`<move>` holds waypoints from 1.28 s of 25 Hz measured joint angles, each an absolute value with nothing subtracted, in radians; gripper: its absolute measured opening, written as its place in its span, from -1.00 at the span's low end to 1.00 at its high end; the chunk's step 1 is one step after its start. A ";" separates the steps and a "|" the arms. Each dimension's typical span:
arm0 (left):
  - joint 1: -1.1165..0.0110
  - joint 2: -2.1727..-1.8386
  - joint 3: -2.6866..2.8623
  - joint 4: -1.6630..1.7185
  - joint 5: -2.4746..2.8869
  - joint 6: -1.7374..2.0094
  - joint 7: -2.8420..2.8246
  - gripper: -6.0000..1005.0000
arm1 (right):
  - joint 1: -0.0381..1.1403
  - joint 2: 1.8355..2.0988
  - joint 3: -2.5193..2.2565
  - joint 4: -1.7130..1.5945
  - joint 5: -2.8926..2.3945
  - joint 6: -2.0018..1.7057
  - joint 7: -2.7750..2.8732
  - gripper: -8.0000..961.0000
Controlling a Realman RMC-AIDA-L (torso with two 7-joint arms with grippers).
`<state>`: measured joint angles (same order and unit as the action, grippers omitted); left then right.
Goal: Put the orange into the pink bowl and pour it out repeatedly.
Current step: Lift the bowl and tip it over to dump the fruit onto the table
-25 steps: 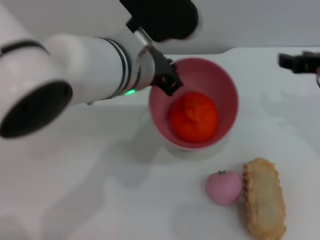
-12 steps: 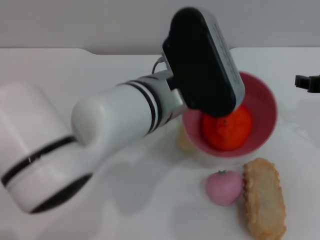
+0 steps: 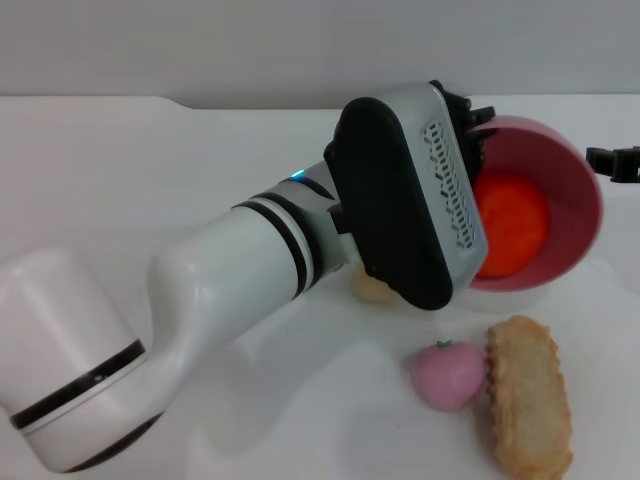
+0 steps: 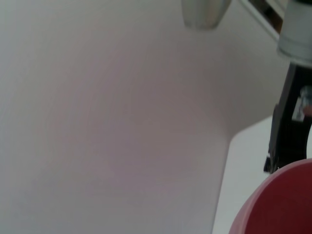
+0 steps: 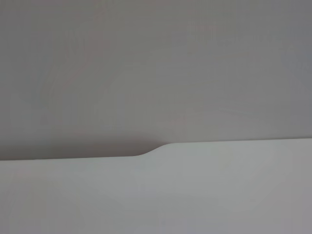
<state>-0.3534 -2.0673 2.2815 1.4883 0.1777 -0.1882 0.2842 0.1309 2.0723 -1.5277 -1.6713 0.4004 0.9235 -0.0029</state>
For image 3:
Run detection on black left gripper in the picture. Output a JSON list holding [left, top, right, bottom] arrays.
[[428, 78, 498, 177]]

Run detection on orange toy fruit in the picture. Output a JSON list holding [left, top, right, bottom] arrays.
[[471, 172, 551, 279]]

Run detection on golden toy pastry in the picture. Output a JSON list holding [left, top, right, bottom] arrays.
[[483, 314, 575, 480]]

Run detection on pink toy peach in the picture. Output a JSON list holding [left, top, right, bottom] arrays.
[[409, 339, 487, 412]]

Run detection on pink plastic bowl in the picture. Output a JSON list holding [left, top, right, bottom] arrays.
[[467, 115, 604, 294]]

